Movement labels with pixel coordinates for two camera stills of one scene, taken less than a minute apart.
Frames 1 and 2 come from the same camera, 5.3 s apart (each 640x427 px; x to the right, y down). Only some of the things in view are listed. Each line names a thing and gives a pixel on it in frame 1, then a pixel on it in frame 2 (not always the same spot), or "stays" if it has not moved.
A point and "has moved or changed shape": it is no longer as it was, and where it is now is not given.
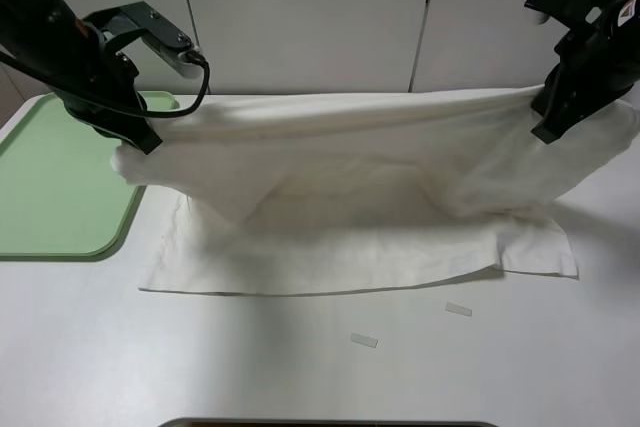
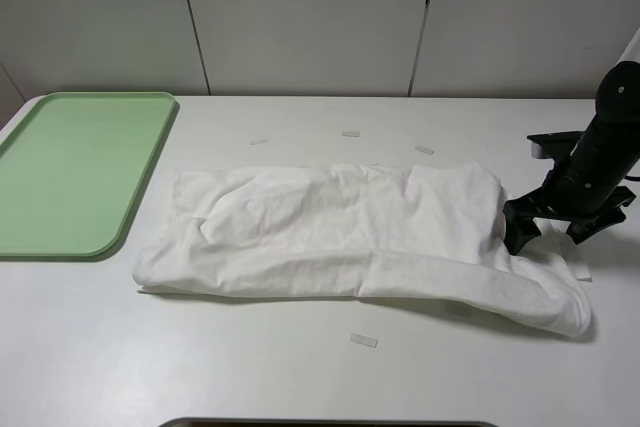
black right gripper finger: [552, 128] to [520, 225]
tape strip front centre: [363, 340] stays
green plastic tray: [61, 198] stays
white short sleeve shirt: [345, 191] has moved or changed shape
